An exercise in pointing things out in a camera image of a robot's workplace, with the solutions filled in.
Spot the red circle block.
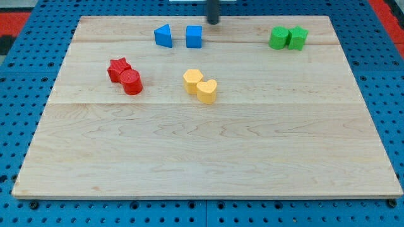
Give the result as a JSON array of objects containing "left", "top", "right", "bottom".
[{"left": 120, "top": 69, "right": 143, "bottom": 95}]

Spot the red star block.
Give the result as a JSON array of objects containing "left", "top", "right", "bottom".
[{"left": 107, "top": 57, "right": 132, "bottom": 83}]

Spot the green circle block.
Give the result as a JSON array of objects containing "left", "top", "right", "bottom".
[{"left": 268, "top": 26, "right": 289, "bottom": 50}]

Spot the green star block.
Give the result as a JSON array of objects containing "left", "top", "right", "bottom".
[{"left": 288, "top": 26, "right": 309, "bottom": 51}]

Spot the yellow heart block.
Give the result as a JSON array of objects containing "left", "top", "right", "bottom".
[{"left": 196, "top": 79, "right": 217, "bottom": 104}]

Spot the yellow hexagon block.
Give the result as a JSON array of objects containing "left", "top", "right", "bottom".
[{"left": 182, "top": 69, "right": 204, "bottom": 95}]

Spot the wooden board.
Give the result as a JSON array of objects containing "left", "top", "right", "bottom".
[{"left": 12, "top": 16, "right": 403, "bottom": 200}]

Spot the blue cube block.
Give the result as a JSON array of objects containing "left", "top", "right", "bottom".
[{"left": 186, "top": 25, "right": 202, "bottom": 49}]

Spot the blue triangle block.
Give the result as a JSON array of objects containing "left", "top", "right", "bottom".
[{"left": 154, "top": 24, "right": 173, "bottom": 48}]

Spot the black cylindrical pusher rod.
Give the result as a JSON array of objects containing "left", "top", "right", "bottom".
[{"left": 206, "top": 0, "right": 220, "bottom": 25}]

